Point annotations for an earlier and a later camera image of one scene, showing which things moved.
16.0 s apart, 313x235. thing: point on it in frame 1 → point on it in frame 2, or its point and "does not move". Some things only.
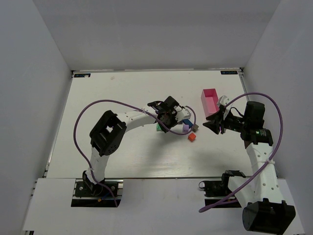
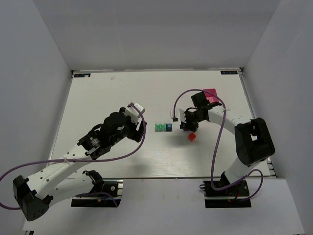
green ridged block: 158,128 does not move
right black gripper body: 220,121 → 188,121
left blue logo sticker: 82,75 does not move
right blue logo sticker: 229,72 does not move
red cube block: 191,137 does not move
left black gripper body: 166,121 → 138,130
